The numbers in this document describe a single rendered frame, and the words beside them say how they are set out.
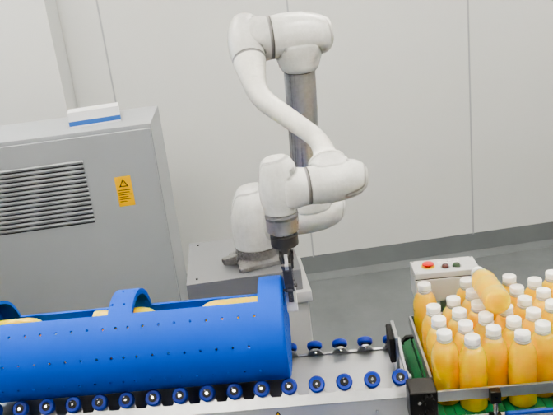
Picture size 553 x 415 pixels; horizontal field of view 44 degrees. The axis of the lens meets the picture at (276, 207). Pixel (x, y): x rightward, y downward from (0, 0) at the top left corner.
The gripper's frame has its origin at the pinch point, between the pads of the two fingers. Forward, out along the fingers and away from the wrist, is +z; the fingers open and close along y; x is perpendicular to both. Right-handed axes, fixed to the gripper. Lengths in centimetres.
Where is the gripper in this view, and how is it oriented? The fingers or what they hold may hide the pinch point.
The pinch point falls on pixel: (291, 300)
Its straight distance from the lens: 192.3
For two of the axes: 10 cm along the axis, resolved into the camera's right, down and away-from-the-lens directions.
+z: 1.1, 9.4, 3.2
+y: 0.3, -3.2, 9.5
